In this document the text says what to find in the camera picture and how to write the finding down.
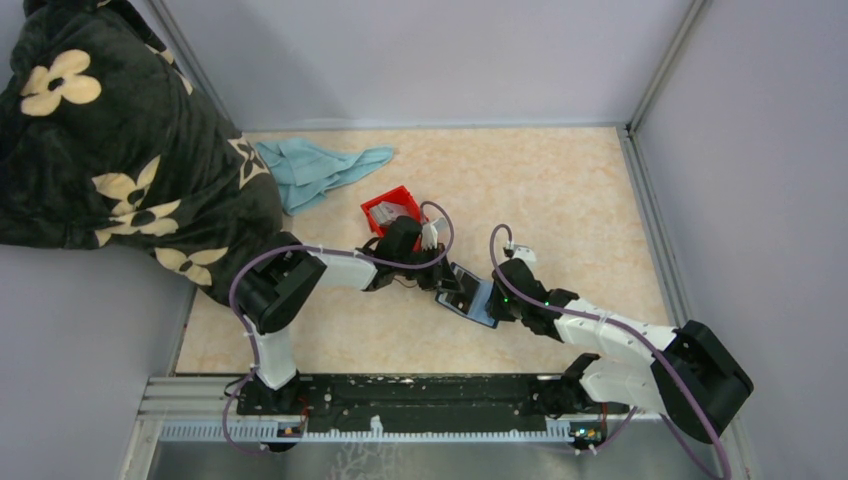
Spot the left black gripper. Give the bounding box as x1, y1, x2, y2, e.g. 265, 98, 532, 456
395, 242, 465, 294

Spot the navy leather card holder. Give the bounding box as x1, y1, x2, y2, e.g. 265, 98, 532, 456
435, 262, 498, 329

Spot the red plastic bin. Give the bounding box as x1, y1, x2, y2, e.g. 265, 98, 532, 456
360, 185, 423, 237

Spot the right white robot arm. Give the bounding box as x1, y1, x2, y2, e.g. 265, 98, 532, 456
490, 259, 754, 444

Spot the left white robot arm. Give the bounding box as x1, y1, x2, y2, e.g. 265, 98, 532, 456
229, 216, 461, 414

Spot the cards stack in bin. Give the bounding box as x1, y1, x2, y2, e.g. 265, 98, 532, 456
369, 202, 408, 228

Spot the light blue cloth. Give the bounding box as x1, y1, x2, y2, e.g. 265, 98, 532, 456
255, 137, 395, 216

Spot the black floral fleece blanket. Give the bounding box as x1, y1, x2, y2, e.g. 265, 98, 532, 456
1, 1, 283, 304

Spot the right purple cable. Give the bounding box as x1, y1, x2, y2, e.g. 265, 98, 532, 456
488, 223, 733, 480

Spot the purple cable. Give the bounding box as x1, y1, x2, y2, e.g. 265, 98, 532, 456
488, 223, 733, 480
221, 200, 456, 457

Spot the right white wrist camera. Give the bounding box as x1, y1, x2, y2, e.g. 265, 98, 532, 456
503, 242, 537, 269

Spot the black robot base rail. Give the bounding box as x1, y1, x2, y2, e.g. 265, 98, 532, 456
225, 373, 630, 449

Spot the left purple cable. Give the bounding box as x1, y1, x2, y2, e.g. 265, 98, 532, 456
221, 200, 456, 457

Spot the aluminium frame post left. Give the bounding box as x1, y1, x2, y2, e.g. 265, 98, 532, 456
146, 0, 240, 127

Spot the aluminium frame post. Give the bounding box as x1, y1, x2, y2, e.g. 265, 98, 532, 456
627, 0, 712, 137
146, 0, 240, 127

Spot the aluminium frame post right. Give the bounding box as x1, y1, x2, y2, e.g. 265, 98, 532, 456
627, 0, 712, 137

